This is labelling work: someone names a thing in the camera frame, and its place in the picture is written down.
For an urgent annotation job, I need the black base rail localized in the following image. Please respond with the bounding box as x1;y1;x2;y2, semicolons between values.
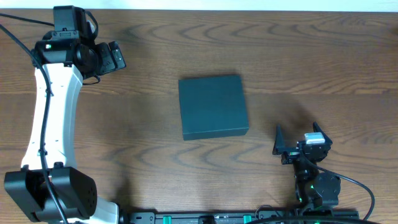
119;208;360;224

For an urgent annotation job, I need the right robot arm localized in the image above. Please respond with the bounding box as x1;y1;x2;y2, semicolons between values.
272;123;341;215

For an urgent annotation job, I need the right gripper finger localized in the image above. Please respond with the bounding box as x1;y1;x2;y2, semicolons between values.
312;122;326;137
272;124;285;155

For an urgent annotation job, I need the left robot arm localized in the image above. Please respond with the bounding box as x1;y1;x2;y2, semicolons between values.
4;6;129;223

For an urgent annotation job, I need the dark green box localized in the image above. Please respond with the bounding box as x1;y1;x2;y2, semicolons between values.
178;75;249;141

